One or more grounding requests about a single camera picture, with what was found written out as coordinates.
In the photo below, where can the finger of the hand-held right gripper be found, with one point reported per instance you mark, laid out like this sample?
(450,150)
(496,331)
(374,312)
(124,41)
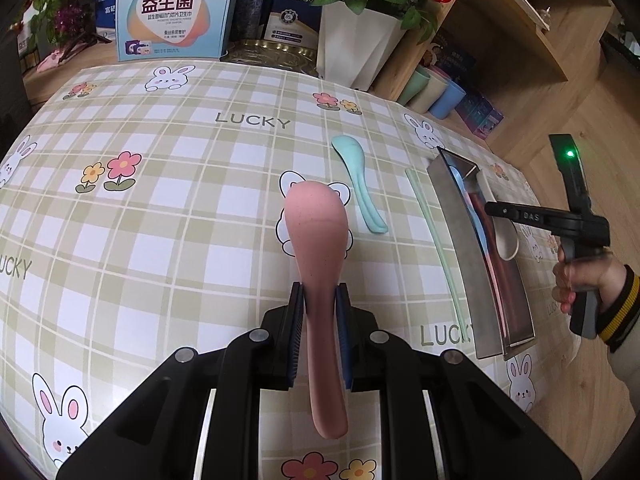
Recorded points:
(520,211)

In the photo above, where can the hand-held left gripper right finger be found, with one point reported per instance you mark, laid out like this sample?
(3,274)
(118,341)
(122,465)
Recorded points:
(342,335)

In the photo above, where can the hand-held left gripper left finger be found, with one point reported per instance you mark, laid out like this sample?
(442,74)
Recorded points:
(297,335)

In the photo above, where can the beige spoon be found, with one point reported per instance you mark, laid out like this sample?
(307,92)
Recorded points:
(506,245)

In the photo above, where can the blue spoon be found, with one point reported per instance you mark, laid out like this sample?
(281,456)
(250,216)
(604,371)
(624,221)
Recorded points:
(481,235)

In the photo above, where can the metal utensil tray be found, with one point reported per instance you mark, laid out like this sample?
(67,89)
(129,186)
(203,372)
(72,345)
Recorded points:
(460,240)

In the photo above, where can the pink spoon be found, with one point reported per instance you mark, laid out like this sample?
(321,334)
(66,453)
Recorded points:
(315,230)

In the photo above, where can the person's right forearm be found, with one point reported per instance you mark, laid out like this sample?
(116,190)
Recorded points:
(622,310)

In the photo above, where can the person's right hand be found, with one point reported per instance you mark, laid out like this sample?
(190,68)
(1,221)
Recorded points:
(607,275)

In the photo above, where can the pink chopstick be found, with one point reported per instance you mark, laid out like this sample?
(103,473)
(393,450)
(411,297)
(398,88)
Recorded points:
(495,280)

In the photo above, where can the purple box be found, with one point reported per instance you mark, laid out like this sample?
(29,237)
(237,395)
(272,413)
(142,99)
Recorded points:
(480,115)

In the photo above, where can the blue cup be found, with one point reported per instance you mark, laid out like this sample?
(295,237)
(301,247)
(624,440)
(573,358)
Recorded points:
(447,102)

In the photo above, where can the checked bunny tablecloth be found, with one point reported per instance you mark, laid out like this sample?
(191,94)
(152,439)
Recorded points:
(175,260)

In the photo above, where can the beige cup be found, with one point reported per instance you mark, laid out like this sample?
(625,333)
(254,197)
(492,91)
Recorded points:
(434,94)

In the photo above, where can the green cup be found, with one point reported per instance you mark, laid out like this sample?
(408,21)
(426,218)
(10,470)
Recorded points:
(414,87)

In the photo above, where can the dark box with moon print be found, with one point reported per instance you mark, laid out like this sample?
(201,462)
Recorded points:
(450,60)

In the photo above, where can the green spoon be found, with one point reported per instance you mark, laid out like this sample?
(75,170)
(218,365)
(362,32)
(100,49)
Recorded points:
(350,155)

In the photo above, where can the wooden shelf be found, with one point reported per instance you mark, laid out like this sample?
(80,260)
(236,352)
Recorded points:
(500,20)

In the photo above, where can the white vase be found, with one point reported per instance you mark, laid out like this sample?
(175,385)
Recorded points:
(360,45)

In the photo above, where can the gold tin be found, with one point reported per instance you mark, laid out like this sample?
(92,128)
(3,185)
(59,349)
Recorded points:
(270,55)

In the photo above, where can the dark blue box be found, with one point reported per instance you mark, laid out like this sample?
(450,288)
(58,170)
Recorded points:
(290,25)

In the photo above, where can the dark glitter tumbler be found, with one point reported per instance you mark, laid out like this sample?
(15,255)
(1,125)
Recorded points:
(248,10)

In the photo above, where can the light blue and orange box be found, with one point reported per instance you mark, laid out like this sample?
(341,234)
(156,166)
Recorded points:
(175,15)

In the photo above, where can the blue and white box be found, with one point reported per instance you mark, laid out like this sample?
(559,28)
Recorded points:
(106,10)

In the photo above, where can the purple flower plant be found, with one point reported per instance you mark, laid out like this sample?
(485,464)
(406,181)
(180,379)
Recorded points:
(70,15)

